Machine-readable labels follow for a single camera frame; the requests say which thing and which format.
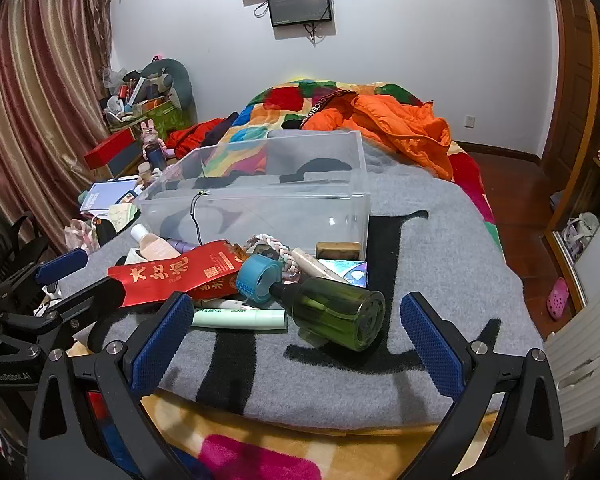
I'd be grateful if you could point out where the small black monitor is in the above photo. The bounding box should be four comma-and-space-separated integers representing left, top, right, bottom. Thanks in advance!
266, 0, 335, 28

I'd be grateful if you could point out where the blue iridescent small box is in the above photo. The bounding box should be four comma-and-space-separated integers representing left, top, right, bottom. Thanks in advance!
320, 259, 370, 288

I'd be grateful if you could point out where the blue notebook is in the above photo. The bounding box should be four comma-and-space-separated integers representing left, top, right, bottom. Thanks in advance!
79, 180, 143, 213

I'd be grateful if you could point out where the folded paper map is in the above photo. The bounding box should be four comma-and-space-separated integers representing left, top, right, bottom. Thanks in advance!
107, 204, 140, 233

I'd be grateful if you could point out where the white wardrobe door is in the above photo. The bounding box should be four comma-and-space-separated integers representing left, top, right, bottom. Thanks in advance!
545, 220, 600, 441

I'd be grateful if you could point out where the wooden door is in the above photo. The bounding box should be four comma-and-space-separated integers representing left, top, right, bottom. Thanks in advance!
547, 0, 600, 176

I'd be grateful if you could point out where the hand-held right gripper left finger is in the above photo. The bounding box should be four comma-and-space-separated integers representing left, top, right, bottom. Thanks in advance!
27, 291, 196, 480

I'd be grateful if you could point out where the clear plastic storage bin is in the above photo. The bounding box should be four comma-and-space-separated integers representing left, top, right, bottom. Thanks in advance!
134, 130, 372, 263

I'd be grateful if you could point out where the wooden wardrobe shelf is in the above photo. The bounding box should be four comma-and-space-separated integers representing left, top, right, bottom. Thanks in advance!
545, 45, 600, 311

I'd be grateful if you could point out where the long red box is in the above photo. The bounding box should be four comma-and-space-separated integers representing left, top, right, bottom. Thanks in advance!
84, 127, 137, 171

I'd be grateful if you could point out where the cream cosmetic tube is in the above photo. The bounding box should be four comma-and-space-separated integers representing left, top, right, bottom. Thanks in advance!
291, 247, 366, 287

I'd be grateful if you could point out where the brown rectangular block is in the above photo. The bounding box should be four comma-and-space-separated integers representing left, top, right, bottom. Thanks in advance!
316, 242, 362, 261

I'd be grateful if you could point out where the black garment with lettered band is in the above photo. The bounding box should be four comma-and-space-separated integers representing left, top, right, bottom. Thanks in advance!
282, 89, 356, 131

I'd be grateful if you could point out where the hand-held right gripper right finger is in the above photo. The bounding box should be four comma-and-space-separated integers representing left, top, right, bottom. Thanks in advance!
399, 291, 567, 480

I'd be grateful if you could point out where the colourful patchwork quilt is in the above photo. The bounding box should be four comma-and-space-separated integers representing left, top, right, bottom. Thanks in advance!
195, 79, 506, 261

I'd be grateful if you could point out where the pink clog shoe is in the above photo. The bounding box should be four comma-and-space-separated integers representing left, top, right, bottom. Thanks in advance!
546, 276, 571, 321

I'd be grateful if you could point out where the green cardboard box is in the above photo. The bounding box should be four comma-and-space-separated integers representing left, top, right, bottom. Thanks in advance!
130, 100, 186, 137

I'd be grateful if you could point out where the dark green glass bottle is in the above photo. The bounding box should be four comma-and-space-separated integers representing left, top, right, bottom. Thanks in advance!
269, 276, 387, 352

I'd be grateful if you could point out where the white bag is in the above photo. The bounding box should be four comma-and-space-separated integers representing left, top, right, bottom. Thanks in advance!
560, 212, 600, 261

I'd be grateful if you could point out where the dark purple cloth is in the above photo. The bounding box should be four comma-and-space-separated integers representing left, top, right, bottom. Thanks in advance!
200, 112, 241, 148

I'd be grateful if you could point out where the striped curtain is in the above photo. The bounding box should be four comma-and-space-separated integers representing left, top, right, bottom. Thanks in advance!
0, 0, 113, 256

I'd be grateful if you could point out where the pink bunny water bottle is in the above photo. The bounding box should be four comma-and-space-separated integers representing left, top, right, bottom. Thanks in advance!
140, 120, 169, 171

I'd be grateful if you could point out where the red cloth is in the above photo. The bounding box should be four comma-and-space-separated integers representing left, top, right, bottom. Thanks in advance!
167, 119, 231, 158

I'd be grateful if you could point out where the light green tube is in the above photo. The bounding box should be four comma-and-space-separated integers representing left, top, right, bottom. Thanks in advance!
192, 308, 287, 331

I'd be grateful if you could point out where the teal round jar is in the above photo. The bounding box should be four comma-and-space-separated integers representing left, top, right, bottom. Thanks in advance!
236, 254, 283, 305

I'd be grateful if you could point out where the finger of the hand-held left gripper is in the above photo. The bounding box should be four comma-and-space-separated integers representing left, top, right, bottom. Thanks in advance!
2, 276, 127, 355
0, 249, 89, 306

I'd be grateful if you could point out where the orange puffer jacket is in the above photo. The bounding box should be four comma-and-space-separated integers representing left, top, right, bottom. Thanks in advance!
300, 91, 455, 182

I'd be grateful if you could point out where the black cord with charm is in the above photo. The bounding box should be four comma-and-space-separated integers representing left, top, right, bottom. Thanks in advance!
190, 190, 212, 247

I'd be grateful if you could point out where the beige cosmetic tube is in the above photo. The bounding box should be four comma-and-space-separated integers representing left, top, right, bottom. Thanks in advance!
130, 224, 181, 261

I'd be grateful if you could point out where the pink white braided rope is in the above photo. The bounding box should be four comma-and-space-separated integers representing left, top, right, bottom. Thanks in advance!
247, 234, 301, 283

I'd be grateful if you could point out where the grey neck pillow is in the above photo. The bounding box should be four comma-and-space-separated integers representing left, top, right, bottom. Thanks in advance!
140, 57, 193, 111

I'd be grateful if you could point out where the red printed packet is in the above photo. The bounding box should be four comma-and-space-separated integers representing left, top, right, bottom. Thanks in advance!
107, 241, 248, 308

